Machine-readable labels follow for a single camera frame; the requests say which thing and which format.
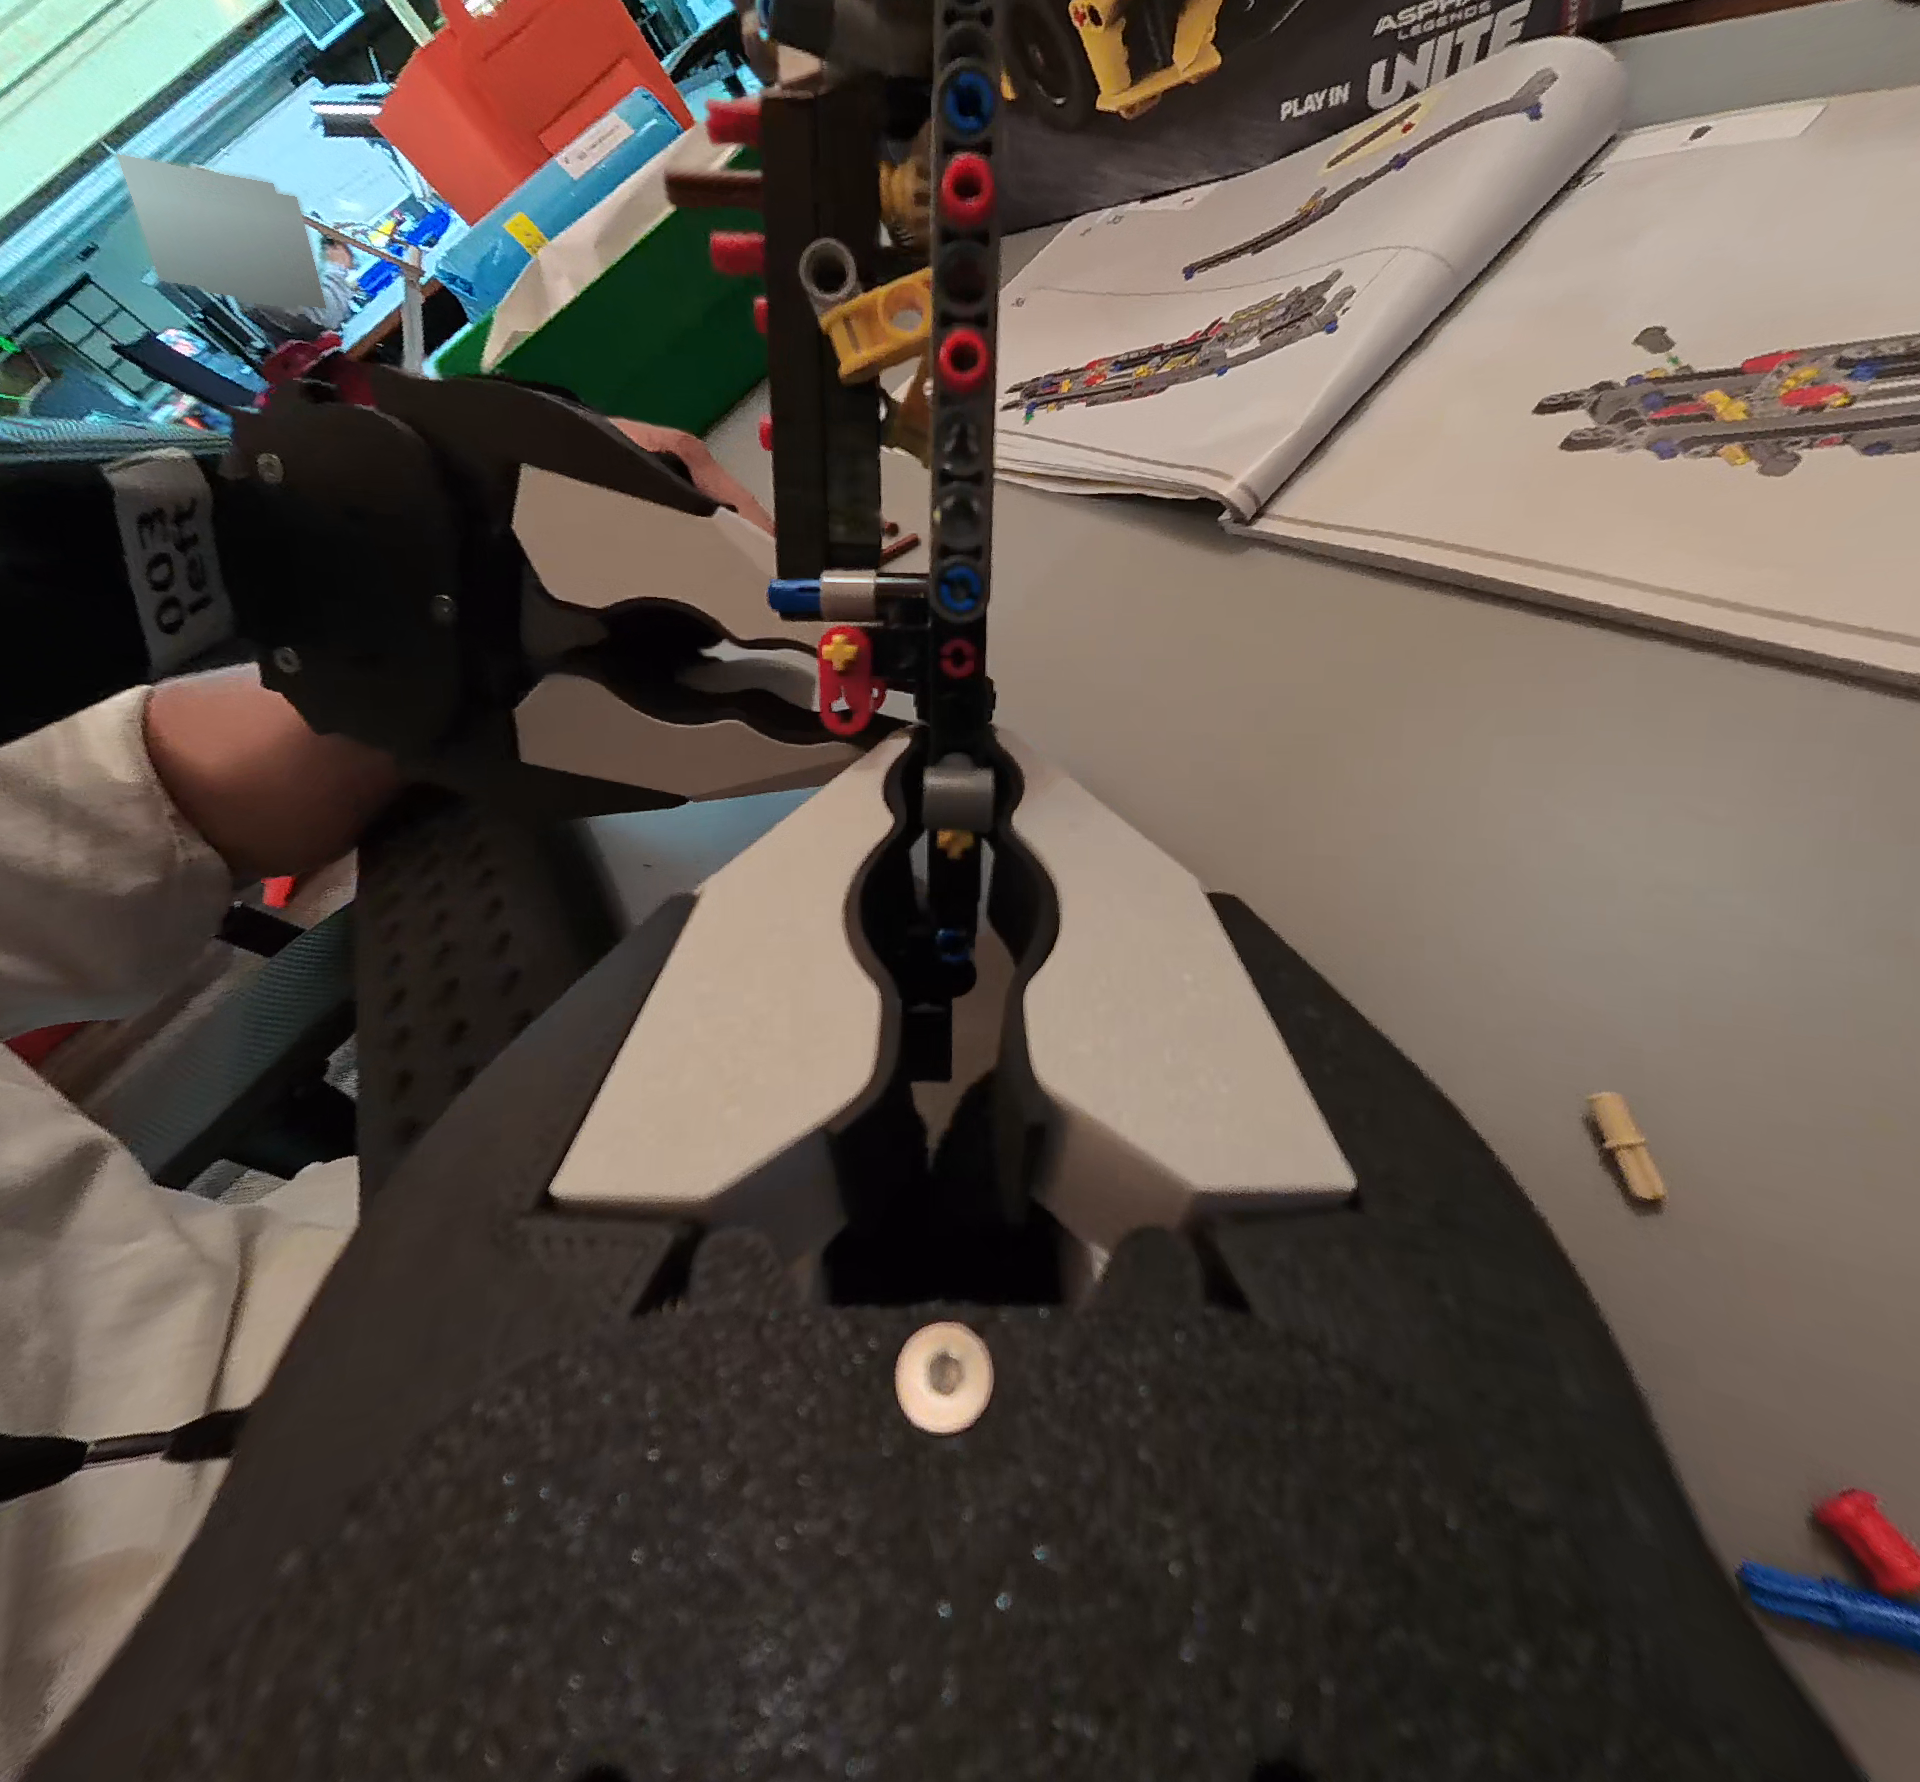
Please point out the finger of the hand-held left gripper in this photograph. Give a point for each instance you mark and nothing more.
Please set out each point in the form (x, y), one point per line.
(631, 544)
(645, 747)

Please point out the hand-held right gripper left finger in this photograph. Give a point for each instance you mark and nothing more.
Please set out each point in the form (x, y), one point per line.
(719, 1061)

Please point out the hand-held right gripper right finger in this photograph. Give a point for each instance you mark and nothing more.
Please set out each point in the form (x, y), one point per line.
(1186, 1061)

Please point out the multicoloured lego chassis assembly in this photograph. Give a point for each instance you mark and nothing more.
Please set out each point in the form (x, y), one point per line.
(960, 491)

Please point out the tan lego pin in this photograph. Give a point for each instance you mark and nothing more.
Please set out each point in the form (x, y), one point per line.
(1628, 1149)

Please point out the lego instruction booklet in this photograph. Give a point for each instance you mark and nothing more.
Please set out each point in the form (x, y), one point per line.
(1500, 491)

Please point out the black lego set box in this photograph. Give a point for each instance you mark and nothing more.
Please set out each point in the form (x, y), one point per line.
(1200, 163)

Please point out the scattered small lego pins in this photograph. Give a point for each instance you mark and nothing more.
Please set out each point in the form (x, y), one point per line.
(1831, 1602)

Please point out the person's left hand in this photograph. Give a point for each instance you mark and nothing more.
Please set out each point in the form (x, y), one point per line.
(683, 458)

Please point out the green plastic object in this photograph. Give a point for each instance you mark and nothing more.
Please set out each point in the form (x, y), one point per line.
(645, 371)

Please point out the black perforated panel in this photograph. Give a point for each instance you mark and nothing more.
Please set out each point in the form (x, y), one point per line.
(450, 943)

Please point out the blue cylinder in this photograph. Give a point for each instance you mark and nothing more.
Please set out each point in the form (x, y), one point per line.
(481, 258)

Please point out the orange plastic case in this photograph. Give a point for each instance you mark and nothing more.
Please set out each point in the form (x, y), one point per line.
(511, 87)

